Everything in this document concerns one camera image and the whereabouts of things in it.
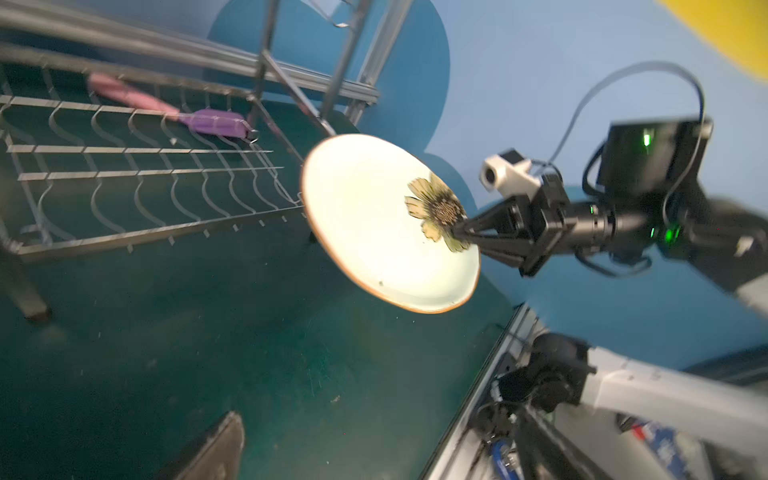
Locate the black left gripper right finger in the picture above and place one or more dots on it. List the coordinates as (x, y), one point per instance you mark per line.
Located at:
(544, 453)

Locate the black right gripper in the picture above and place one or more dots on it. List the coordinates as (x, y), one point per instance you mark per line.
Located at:
(546, 221)

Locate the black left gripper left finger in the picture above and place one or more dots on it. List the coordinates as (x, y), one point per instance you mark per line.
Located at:
(214, 454)

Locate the light green flower plate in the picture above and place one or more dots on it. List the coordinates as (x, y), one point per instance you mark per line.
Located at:
(385, 219)

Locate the stainless steel dish rack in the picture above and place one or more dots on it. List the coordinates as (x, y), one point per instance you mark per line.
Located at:
(82, 174)

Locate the pink purple silicone spatula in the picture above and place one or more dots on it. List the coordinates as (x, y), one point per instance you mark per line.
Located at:
(227, 124)

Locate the blue handled tool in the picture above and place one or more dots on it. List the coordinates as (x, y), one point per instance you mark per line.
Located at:
(504, 460)

